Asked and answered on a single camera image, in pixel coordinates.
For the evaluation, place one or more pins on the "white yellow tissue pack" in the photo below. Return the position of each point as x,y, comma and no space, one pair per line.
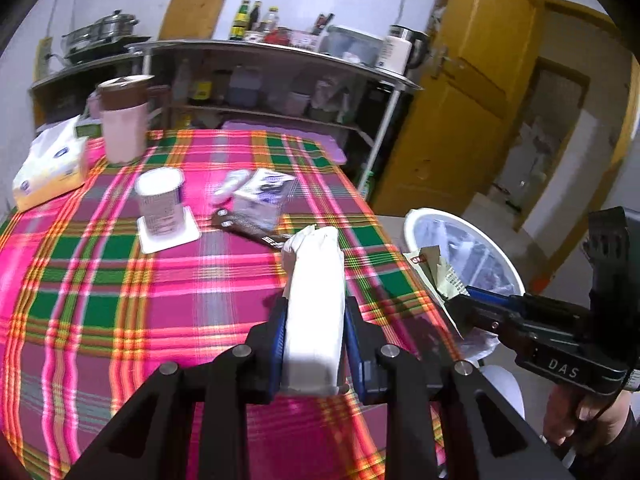
50,170

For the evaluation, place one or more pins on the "steel pot with lid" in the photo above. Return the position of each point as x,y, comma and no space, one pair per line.
116,25

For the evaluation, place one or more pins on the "crumpled plastic bags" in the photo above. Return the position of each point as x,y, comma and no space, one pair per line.
330,100

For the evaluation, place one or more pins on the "dark brown snack wrapper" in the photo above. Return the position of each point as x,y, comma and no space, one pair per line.
250,230

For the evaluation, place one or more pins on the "steel pan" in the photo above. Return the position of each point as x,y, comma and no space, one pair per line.
80,41

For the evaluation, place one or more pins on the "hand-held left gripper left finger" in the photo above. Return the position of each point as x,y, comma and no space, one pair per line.
278,340

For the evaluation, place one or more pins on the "clear glass bottle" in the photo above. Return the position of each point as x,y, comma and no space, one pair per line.
270,22

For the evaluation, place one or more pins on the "pink green plaid tablecloth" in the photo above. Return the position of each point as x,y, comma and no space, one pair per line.
150,310

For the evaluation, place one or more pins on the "low metal counter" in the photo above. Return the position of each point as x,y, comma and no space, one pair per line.
65,72

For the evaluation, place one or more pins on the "plastic jug of dark liquid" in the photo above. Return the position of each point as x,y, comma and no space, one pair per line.
245,90

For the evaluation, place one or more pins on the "white round bin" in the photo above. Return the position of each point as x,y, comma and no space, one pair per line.
414,220

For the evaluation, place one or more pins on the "white paper cup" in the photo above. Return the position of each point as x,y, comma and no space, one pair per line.
160,205

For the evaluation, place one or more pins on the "pink jug with brown lid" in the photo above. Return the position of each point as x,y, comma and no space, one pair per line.
122,130

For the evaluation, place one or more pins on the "soy sauce bottle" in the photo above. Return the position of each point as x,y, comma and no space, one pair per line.
202,87

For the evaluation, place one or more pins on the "white square coaster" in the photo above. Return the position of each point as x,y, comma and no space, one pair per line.
187,235

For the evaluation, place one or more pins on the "yellow wooden door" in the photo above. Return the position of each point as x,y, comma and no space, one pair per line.
450,125

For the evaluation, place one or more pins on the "purple lidded storage box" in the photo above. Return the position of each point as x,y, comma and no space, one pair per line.
320,137

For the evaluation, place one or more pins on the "metal shelf unit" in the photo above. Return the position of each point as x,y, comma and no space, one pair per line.
275,50

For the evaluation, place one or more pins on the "pink utensil holder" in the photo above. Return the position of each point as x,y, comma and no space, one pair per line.
304,40

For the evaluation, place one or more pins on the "kitchen knives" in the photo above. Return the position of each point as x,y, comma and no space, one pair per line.
322,24

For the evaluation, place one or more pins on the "white plastic bottle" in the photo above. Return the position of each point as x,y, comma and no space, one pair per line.
182,85

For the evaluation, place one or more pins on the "green plastic bottle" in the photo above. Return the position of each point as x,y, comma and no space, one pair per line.
367,185

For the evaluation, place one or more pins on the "yellow power strip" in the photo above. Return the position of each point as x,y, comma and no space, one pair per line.
43,57

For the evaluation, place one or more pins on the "dark glass bottle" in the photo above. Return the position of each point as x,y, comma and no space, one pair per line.
255,17

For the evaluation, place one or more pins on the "clear plastic container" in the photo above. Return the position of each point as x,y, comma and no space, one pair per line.
352,45

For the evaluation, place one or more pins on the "white plastic wrapper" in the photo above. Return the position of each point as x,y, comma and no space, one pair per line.
230,186

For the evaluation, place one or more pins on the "yellow red snack packet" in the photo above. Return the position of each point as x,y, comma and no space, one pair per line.
440,275

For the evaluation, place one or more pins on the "clear plastic bin liner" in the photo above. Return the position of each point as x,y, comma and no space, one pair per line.
465,250

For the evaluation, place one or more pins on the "purple white small carton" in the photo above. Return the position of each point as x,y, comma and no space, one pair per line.
262,197

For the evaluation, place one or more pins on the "green glass bottle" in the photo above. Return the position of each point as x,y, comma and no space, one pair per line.
239,22

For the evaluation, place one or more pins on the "white black electric kettle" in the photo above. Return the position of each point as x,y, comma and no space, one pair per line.
397,52

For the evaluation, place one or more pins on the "white round stool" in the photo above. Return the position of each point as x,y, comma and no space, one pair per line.
502,390

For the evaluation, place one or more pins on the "wooden cutting board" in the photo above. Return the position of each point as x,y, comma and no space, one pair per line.
197,7

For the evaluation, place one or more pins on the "person's right hand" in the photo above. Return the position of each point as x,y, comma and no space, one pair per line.
590,420

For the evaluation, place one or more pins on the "black stove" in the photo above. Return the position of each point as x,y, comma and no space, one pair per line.
105,47

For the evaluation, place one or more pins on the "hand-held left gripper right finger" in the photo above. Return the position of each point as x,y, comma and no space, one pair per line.
352,345

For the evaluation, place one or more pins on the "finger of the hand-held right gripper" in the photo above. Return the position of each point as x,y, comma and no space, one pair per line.
480,317
492,297

